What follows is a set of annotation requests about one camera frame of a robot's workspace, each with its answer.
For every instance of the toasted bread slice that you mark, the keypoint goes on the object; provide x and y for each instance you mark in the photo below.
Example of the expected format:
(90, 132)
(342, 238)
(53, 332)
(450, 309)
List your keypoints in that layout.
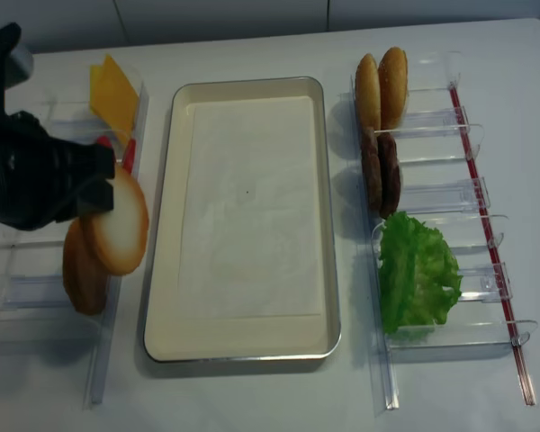
(118, 238)

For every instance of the cream metal tray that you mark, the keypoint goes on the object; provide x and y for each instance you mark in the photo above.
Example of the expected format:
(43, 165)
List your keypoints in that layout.
(171, 334)

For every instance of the brown meat patty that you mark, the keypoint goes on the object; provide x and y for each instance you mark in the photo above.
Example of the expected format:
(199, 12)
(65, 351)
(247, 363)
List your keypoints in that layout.
(371, 169)
(390, 173)

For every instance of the brown bun slice in rack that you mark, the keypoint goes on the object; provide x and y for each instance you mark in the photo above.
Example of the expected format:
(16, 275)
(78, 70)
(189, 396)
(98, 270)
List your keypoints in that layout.
(84, 279)

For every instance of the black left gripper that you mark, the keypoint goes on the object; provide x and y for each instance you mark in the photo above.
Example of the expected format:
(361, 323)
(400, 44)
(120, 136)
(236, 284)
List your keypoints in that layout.
(44, 179)

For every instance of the golden bun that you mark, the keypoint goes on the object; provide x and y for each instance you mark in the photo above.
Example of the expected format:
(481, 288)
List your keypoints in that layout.
(367, 93)
(393, 79)

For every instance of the yellow cheese slice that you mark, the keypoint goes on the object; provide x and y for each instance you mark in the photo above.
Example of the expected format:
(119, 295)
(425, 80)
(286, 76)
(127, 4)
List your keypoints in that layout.
(120, 100)
(96, 95)

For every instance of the red tomato slice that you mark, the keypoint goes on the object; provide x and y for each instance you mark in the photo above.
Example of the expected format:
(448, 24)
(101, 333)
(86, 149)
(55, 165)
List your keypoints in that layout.
(128, 156)
(104, 141)

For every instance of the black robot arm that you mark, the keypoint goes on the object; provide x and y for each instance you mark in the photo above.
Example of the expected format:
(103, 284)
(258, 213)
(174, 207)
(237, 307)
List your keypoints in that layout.
(16, 65)

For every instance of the clear acrylic right food rack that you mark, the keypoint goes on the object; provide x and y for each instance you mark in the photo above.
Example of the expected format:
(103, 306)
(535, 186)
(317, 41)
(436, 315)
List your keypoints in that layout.
(437, 148)

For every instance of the white paper tray liner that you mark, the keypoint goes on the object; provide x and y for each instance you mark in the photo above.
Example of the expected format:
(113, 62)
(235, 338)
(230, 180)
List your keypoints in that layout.
(250, 243)

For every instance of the green lettuce leaf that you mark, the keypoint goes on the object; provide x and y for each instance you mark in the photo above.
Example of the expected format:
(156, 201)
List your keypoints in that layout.
(420, 280)

